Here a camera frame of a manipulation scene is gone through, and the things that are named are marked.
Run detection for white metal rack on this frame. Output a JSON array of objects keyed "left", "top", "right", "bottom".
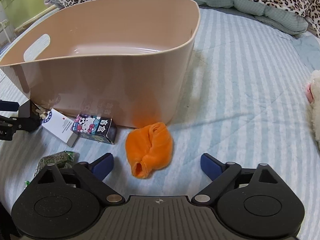
[{"left": 0, "top": 19, "right": 12, "bottom": 48}]

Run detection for wooden clips with bear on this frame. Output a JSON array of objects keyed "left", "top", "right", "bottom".
[{"left": 31, "top": 105, "right": 50, "bottom": 121}]

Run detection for beige plastic storage bin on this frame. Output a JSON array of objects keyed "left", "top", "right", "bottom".
[{"left": 1, "top": 0, "right": 200, "bottom": 127}]

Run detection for green bag of dried herbs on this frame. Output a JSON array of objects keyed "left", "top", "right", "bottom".
[{"left": 34, "top": 151, "right": 77, "bottom": 176}]

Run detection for orange plush cloth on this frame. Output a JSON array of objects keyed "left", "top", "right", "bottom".
[{"left": 125, "top": 122, "right": 173, "bottom": 179}]

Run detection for green quilted duvet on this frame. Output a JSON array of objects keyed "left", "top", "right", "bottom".
[{"left": 193, "top": 0, "right": 309, "bottom": 35}]

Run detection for white plush toy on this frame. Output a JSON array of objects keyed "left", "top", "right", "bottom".
[{"left": 305, "top": 70, "right": 320, "bottom": 146}]

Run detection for white cardboard box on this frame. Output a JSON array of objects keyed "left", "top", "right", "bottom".
[{"left": 42, "top": 108, "right": 78, "bottom": 147}]

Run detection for Hello Kitty small box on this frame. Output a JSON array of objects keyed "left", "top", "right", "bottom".
[{"left": 71, "top": 114, "right": 117, "bottom": 144}]

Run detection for striped blue bed sheet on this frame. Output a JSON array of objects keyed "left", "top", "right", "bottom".
[{"left": 0, "top": 7, "right": 320, "bottom": 240}]

